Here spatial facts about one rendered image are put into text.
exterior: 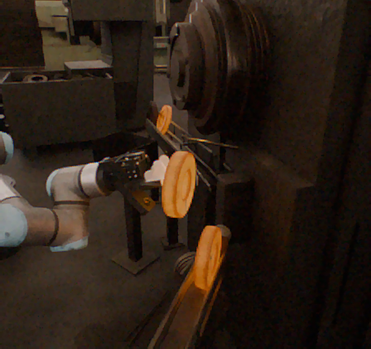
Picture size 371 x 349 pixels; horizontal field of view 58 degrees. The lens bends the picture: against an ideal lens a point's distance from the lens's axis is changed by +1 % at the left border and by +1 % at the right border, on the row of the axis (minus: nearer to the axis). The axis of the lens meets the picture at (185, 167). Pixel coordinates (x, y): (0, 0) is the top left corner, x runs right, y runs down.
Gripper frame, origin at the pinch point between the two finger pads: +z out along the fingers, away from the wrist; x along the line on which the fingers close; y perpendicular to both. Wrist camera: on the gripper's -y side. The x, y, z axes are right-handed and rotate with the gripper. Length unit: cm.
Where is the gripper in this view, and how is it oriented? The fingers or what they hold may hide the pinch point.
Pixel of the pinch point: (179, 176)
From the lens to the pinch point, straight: 78.5
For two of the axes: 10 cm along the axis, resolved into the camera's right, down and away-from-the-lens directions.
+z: 9.1, -1.3, -4.0
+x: 3.2, -3.8, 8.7
